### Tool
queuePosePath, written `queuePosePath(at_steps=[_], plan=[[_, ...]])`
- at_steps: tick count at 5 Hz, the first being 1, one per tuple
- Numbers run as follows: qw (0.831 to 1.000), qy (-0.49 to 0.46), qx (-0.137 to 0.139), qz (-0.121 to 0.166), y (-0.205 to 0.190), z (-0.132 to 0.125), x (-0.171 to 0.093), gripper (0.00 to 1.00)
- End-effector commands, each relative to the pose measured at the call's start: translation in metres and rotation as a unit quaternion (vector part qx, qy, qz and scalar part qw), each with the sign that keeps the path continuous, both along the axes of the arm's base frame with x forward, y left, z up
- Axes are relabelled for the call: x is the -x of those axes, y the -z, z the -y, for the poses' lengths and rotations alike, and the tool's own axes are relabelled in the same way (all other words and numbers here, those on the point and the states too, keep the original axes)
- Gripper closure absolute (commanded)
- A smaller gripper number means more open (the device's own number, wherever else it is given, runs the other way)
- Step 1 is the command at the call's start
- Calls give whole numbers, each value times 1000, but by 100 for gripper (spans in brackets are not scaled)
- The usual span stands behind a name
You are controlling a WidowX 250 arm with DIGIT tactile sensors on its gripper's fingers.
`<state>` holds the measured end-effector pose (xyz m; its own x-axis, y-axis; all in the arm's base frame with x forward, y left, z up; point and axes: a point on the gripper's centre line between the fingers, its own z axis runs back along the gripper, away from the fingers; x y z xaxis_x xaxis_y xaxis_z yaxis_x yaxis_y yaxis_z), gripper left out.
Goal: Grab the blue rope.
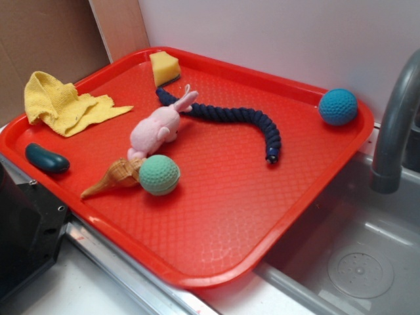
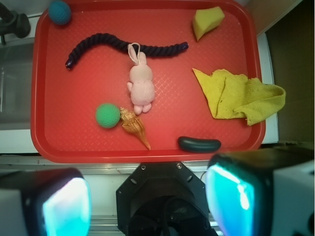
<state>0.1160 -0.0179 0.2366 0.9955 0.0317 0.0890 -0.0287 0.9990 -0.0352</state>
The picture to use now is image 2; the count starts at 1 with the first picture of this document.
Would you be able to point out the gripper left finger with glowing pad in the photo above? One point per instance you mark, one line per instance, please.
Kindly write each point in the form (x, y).
(45, 203)

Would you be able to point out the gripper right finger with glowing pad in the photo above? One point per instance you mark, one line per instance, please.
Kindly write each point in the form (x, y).
(267, 192)

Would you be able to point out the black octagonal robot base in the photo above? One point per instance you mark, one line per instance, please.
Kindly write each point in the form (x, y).
(163, 199)

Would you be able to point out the dark green oblong object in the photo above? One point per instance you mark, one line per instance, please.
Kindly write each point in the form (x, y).
(198, 145)

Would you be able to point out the green foam ball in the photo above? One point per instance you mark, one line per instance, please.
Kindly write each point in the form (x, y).
(107, 115)

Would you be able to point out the yellow cloth rag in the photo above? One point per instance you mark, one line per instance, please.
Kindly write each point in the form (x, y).
(232, 96)

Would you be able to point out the brown spiral seashell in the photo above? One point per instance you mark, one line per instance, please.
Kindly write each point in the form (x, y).
(133, 125)

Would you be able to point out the red plastic tray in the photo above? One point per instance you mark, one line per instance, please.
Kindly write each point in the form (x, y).
(119, 81)

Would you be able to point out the pink plush bunny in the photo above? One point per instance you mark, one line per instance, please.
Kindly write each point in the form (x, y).
(140, 85)

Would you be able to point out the black clamp knob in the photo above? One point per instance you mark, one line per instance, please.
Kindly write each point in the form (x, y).
(12, 22)

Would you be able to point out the yellow sponge wedge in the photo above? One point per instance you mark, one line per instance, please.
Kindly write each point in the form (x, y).
(205, 20)

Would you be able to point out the blue foam ball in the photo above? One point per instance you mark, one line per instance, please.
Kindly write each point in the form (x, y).
(59, 12)

